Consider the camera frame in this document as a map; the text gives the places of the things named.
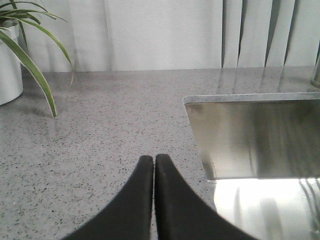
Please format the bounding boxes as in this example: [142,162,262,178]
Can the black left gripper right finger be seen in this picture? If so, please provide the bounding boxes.
[154,154,253,240]

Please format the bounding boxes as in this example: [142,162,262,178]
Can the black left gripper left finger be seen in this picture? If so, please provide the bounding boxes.
[64,155,153,240]

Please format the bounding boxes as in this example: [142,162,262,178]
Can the stainless steel sink basin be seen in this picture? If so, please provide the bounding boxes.
[183,92,320,240]

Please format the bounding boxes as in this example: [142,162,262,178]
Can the chrome kitchen faucet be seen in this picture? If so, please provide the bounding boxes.
[310,55,320,89]

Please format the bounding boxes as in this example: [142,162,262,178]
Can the white plant pot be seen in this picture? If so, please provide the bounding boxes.
[0,21,24,106]

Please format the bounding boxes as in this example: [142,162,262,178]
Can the white pleated curtain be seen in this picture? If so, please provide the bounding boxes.
[14,0,320,73]

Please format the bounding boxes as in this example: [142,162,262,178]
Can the green spider plant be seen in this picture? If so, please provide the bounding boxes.
[0,0,75,118]

